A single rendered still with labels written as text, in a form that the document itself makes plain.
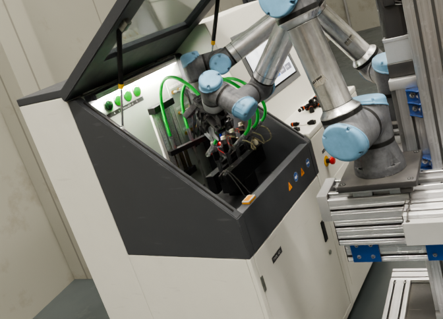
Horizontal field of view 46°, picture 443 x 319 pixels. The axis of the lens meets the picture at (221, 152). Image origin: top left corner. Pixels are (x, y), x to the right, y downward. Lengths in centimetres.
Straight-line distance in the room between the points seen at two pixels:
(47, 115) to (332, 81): 116
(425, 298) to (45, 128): 173
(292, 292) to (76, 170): 97
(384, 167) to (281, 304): 73
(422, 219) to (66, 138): 131
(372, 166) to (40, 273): 282
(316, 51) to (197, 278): 102
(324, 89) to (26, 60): 260
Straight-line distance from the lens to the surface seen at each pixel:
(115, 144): 191
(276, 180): 199
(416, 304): 243
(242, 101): 157
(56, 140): 213
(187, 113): 208
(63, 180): 221
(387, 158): 156
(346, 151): 141
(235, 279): 191
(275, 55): 159
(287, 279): 206
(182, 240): 194
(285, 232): 205
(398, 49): 172
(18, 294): 379
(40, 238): 390
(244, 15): 267
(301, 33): 138
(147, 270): 215
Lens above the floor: 167
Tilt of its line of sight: 17 degrees down
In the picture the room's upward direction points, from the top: 18 degrees counter-clockwise
